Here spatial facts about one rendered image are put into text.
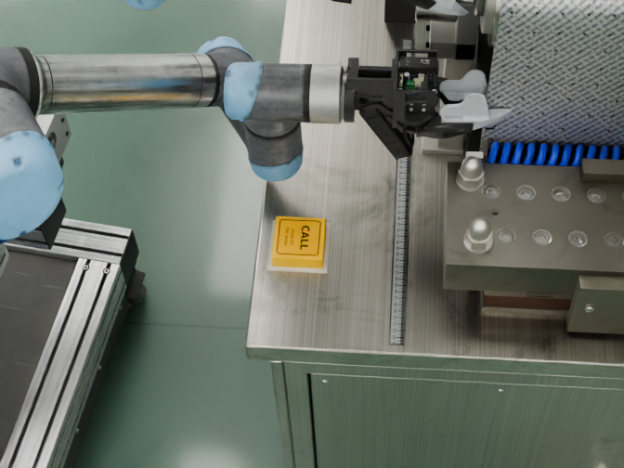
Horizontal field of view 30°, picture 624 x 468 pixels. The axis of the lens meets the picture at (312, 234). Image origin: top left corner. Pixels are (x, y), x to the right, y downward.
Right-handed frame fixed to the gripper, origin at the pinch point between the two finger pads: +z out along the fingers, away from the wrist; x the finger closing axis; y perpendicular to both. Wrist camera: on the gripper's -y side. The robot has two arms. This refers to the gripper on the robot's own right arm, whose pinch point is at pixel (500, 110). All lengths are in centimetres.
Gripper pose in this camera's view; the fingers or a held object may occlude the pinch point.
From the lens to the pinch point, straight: 152.5
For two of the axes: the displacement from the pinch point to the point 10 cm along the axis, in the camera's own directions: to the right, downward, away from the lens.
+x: 0.7, -8.3, 5.5
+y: -0.3, -5.5, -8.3
